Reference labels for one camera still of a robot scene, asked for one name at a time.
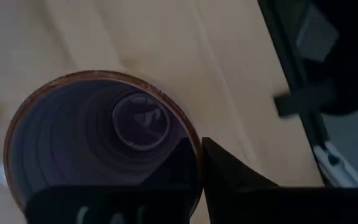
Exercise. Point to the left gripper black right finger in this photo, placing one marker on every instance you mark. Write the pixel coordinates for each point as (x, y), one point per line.
(235, 193)

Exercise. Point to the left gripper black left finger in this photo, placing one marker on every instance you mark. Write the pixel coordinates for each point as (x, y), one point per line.
(182, 174)

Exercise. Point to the light grey bar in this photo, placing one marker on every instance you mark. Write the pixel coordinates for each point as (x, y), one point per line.
(337, 168)

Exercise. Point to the black device with grey panel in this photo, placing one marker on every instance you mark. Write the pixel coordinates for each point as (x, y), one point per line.
(356, 46)

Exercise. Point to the black frame bracket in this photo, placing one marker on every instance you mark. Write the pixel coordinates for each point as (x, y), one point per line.
(303, 101)

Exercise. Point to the black aluminium table frame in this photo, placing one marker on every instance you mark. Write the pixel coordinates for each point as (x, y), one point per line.
(291, 70)

